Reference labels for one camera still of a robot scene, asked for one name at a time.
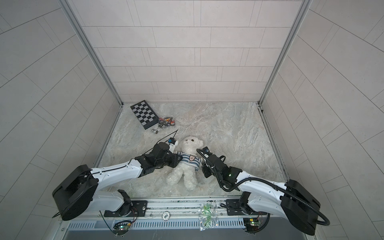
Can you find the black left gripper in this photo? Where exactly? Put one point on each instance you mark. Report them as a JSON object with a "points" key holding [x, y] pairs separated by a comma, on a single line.
{"points": [[175, 157]]}

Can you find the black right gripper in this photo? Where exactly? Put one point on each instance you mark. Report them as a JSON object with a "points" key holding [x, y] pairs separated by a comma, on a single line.
{"points": [[204, 169]]}

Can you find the blue white striped knit sweater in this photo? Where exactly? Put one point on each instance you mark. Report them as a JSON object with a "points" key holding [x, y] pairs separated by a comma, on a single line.
{"points": [[190, 160]]}

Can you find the white fluffy teddy bear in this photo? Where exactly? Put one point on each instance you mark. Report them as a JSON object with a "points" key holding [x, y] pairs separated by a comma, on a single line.
{"points": [[188, 145]]}

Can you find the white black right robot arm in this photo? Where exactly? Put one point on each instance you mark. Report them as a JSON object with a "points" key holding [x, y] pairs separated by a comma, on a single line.
{"points": [[270, 192]]}

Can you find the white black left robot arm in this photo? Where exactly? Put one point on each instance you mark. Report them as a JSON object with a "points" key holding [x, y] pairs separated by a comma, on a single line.
{"points": [[83, 189]]}

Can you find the bag of colourful small parts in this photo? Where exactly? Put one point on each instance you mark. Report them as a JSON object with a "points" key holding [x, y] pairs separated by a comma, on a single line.
{"points": [[166, 122]]}

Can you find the clear bag of green parts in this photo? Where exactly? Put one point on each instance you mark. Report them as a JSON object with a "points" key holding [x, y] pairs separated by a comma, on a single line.
{"points": [[208, 217]]}

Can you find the black white chessboard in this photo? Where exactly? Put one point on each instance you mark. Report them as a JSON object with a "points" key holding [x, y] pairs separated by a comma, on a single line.
{"points": [[145, 114]]}

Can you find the right circuit board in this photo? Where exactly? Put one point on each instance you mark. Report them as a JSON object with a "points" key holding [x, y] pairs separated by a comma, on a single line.
{"points": [[251, 225]]}

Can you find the left green circuit board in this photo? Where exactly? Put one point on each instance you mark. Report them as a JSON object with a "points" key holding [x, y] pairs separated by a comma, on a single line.
{"points": [[121, 228]]}

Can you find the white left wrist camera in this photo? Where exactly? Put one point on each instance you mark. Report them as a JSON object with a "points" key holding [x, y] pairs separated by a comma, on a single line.
{"points": [[172, 144]]}

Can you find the aluminium front mounting rail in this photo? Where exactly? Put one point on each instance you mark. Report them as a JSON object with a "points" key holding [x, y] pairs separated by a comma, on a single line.
{"points": [[189, 212]]}

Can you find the round silver rail knob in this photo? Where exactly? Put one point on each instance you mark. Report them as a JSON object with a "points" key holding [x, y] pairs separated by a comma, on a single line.
{"points": [[166, 216]]}

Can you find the left aluminium corner post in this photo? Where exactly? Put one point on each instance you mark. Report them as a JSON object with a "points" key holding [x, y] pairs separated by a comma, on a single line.
{"points": [[69, 13]]}

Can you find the aluminium corner post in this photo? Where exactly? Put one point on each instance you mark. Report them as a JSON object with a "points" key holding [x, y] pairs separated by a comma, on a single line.
{"points": [[69, 13], [288, 42]]}

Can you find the right aluminium corner post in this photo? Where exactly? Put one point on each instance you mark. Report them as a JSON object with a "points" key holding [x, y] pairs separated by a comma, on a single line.
{"points": [[288, 42]]}

